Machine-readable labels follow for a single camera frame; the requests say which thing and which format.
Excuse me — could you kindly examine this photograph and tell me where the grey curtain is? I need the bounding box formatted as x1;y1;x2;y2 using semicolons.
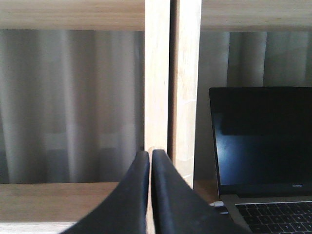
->
0;30;143;183

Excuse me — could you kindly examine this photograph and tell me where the grey laptop computer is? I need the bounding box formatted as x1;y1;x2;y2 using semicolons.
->
209;87;312;234

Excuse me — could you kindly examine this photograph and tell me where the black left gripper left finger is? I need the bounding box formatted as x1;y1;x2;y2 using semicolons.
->
63;151;149;234

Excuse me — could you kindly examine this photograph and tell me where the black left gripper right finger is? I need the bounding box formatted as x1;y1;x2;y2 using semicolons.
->
151;149;248;234

